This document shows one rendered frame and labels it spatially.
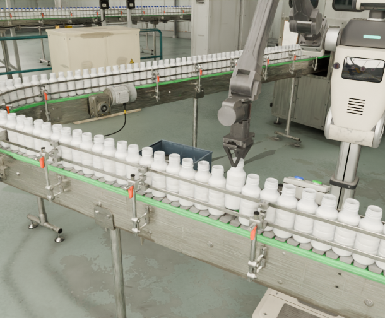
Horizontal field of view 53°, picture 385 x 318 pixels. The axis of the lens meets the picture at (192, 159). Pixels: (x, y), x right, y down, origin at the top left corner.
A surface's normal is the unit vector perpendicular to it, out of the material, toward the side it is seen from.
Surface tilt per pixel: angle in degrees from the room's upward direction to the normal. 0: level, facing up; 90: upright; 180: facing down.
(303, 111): 91
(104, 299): 0
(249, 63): 63
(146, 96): 90
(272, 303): 0
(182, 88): 91
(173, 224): 90
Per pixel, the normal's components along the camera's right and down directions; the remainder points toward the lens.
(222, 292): 0.02, -0.91
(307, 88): -0.75, 0.25
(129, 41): 0.65, 0.32
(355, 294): -0.51, 0.33
